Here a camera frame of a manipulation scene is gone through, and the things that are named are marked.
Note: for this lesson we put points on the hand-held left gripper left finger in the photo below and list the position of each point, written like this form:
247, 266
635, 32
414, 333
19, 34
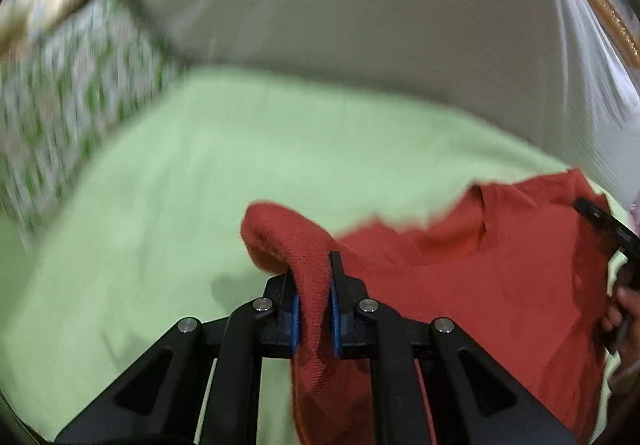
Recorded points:
295, 325

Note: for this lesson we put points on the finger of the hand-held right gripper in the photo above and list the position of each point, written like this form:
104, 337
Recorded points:
610, 225

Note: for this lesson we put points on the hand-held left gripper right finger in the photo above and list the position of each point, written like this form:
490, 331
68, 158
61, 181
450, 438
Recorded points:
334, 320

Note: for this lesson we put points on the rust red knit sweater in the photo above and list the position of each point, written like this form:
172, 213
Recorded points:
490, 285

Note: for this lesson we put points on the person's right hand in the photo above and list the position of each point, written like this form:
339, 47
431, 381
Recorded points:
631, 310

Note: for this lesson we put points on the light green bed sheet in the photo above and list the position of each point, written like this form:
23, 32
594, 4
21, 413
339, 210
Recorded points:
175, 205

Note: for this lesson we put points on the large grey striped pillow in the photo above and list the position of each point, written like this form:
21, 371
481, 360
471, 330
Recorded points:
350, 10

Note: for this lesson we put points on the green patterned pillow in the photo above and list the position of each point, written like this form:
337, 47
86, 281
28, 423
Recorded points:
75, 90

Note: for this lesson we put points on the yellow cartoon print pillow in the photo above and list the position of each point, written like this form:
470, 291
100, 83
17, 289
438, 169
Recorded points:
40, 5

